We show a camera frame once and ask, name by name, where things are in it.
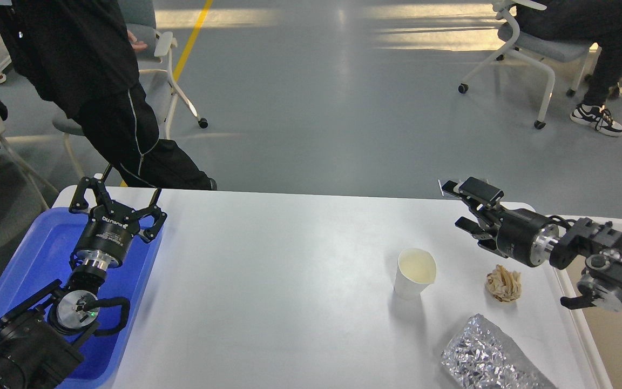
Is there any white grey chair right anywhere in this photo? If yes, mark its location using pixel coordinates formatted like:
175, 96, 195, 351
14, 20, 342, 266
457, 1, 594, 130

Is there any white paper cup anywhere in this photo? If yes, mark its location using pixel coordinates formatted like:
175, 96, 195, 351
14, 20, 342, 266
394, 248, 437, 300

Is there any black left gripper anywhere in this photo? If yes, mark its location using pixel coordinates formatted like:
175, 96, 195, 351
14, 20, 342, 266
69, 176, 168, 269

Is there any white chair far left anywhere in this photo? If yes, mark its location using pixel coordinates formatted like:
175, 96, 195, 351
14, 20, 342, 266
0, 116, 59, 210

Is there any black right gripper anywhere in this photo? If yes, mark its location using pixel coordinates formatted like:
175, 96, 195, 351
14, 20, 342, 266
440, 177, 559, 267

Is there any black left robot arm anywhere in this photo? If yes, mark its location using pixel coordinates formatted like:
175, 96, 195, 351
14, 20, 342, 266
0, 177, 166, 388

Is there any crumpled brown paper ball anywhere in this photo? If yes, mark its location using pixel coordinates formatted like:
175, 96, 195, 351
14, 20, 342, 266
485, 264, 522, 303

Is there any blue plastic tray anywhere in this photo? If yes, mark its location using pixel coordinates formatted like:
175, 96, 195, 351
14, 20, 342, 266
0, 207, 163, 388

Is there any crumpled aluminium foil packet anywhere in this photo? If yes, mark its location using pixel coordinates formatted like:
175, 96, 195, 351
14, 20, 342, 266
441, 314, 556, 388

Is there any seated person in black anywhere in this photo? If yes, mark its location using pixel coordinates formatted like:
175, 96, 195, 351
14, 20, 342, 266
515, 1, 622, 136

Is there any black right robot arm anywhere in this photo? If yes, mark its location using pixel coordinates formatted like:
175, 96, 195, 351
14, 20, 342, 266
441, 177, 622, 312

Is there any white chair behind person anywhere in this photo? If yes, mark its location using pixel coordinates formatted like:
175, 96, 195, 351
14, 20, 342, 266
53, 1, 216, 190

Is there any standing person in black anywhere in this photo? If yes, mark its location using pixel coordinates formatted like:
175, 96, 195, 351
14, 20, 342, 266
0, 1, 217, 190

